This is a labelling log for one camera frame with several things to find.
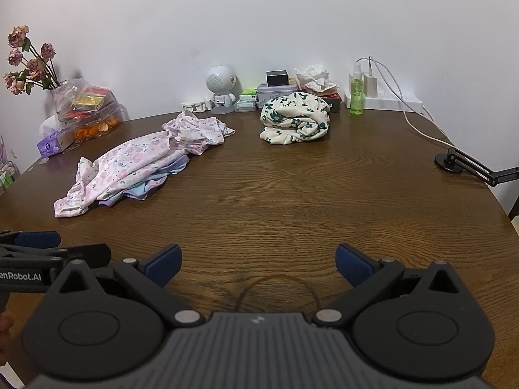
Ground clear box of oranges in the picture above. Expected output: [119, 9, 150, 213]
[71, 107, 130, 142]

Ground purple blue garment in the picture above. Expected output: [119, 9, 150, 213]
[97, 156, 191, 207]

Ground crumpled white tissue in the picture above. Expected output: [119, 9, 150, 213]
[295, 64, 339, 95]

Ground white round robot speaker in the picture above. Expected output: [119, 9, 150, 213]
[205, 65, 238, 115]

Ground pink floral clothes pile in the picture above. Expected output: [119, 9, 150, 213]
[54, 132, 191, 218]

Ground grey tin box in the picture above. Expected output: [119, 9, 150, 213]
[256, 83, 298, 108]

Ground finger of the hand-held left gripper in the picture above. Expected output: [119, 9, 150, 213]
[0, 244, 112, 270]
[0, 230, 61, 250]

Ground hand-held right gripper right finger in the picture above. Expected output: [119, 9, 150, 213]
[312, 244, 473, 329]

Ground metal storage rack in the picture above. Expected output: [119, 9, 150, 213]
[0, 158, 21, 189]

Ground cream green-flower dress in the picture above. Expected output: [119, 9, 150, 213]
[259, 92, 331, 145]

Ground pink floral top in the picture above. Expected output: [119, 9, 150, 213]
[162, 110, 236, 157]

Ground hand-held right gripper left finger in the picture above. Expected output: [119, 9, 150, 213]
[46, 244, 205, 329]

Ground dried pink flowers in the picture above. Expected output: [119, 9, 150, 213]
[4, 25, 61, 96]

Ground white power strip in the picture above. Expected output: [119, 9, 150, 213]
[344, 89, 424, 112]

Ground purple tissue packet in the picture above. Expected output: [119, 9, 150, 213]
[36, 129, 76, 159]

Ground green spray bottle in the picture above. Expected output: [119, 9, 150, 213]
[349, 62, 366, 115]

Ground clear glass vase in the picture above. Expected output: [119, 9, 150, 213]
[49, 87, 67, 120]

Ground plastic bag of snacks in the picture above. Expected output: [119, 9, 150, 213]
[53, 78, 118, 124]

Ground red black box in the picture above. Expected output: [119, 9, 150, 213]
[320, 91, 343, 113]

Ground white charger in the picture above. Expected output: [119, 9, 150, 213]
[363, 59, 380, 99]

